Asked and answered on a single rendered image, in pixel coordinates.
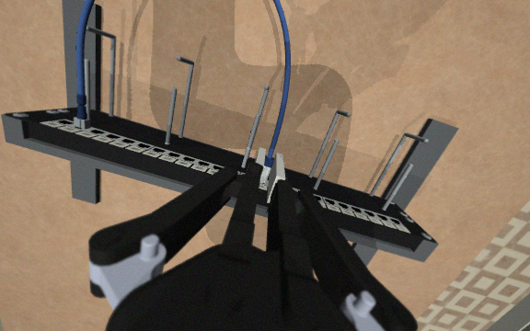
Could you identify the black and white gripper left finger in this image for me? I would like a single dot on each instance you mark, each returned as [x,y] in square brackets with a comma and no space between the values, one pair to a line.
[126,255]

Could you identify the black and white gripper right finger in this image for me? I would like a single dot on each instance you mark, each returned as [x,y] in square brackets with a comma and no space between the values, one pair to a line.
[307,239]

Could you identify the white network cable plug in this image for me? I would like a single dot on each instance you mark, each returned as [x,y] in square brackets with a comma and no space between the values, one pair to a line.
[267,168]

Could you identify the dark blue cable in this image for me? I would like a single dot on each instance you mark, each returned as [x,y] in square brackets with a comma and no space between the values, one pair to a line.
[80,64]

